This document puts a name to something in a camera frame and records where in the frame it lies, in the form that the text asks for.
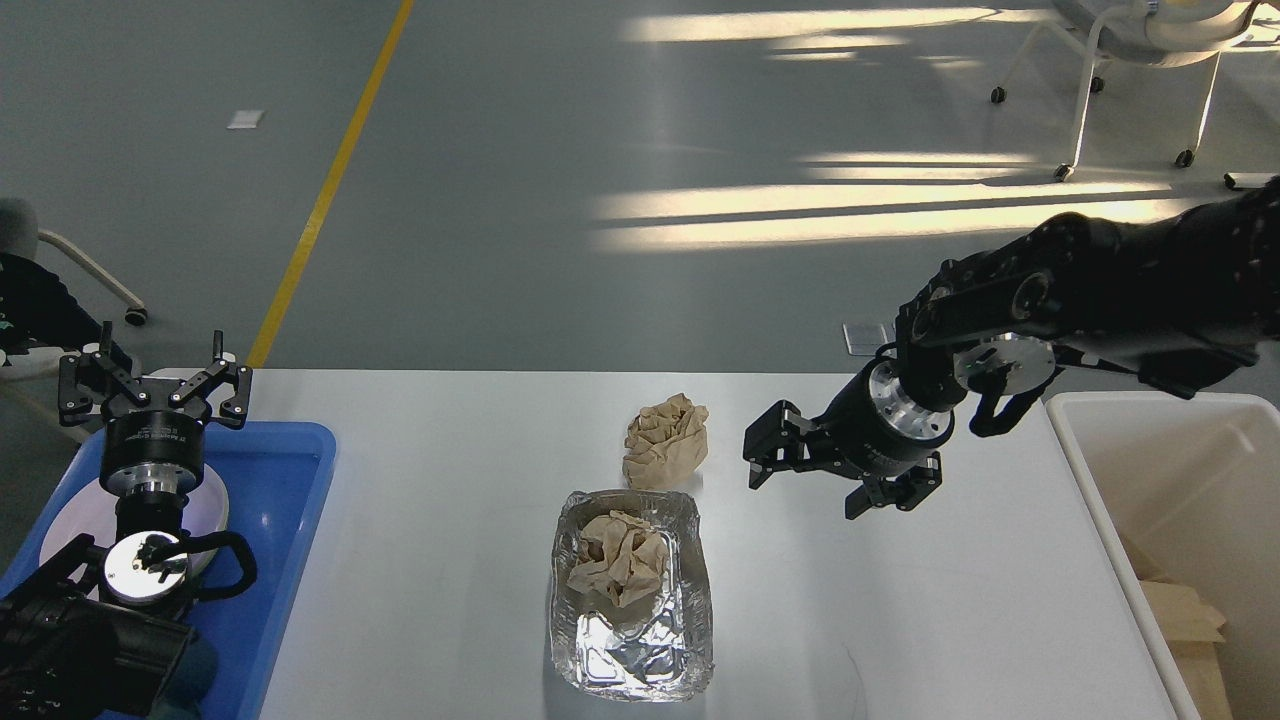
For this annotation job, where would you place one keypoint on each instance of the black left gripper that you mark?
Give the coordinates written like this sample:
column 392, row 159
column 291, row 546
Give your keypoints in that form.
column 149, row 448

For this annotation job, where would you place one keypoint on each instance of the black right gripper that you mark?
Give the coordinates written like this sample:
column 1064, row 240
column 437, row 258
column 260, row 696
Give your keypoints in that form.
column 881, row 436

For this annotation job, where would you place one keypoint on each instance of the pink plastic plate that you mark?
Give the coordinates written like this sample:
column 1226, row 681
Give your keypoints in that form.
column 92, row 511

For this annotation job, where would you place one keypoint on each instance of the brown paper ball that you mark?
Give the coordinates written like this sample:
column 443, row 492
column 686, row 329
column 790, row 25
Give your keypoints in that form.
column 665, row 444

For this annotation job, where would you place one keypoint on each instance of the aluminium foil tray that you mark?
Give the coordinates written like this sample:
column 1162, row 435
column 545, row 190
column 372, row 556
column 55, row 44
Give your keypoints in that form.
column 658, row 650

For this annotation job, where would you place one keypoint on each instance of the dark teal mug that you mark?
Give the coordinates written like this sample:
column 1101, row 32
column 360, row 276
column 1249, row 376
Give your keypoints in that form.
column 189, row 683

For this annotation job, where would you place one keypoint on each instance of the brown paper bag front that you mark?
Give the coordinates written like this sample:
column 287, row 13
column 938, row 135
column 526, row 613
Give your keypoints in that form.
column 1192, row 630

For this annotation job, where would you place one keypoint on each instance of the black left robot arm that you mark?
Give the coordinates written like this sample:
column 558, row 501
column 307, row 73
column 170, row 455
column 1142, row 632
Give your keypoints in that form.
column 103, row 628

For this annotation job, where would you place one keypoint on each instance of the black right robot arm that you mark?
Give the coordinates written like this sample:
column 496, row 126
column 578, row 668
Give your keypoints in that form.
column 1179, row 305

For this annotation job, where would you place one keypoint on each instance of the floor socket plate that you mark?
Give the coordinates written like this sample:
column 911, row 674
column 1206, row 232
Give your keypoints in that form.
column 866, row 339

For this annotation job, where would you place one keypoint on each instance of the seated person at left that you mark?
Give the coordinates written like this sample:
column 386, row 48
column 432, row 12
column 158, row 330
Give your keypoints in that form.
column 38, row 309

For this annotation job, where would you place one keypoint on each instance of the blue plastic tray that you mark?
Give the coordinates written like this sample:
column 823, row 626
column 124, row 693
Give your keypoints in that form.
column 278, row 474

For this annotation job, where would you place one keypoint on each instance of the crumpled brown paper in tray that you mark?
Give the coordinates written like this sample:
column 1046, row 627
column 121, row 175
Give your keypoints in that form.
column 621, row 558

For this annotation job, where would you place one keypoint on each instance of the white floor marker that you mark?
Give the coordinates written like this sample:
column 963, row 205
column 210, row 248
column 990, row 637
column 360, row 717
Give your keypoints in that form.
column 245, row 119

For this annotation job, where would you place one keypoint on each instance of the white plastic bin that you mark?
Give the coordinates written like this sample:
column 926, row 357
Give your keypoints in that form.
column 1193, row 486

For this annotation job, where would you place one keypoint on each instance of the white bar on floor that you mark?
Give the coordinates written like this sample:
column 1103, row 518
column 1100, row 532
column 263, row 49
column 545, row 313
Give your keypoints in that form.
column 1239, row 181

